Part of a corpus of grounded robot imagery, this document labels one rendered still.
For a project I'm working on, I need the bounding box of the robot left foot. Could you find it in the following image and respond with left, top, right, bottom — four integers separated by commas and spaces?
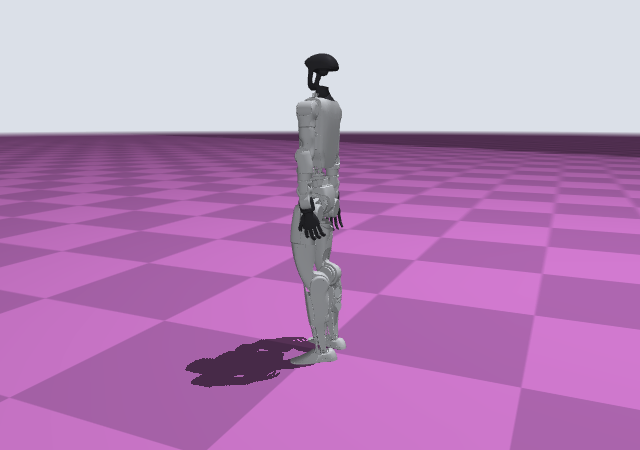
290, 347, 337, 365

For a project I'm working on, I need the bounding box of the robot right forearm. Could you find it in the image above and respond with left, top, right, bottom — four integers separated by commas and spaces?
325, 155, 340, 198

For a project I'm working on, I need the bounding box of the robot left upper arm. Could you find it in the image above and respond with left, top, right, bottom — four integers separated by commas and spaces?
295, 100, 319, 162

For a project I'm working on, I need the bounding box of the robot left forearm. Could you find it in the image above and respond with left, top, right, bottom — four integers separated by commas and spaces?
296, 148, 314, 209

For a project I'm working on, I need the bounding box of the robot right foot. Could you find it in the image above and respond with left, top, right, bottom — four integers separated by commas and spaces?
308, 334, 346, 350

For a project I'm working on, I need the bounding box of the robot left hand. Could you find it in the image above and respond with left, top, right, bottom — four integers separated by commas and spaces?
298, 197, 326, 240

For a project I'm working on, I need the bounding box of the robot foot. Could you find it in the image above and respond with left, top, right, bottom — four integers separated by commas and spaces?
290, 347, 337, 365
308, 334, 346, 350

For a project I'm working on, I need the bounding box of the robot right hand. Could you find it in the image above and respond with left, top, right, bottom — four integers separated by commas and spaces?
326, 190, 343, 231

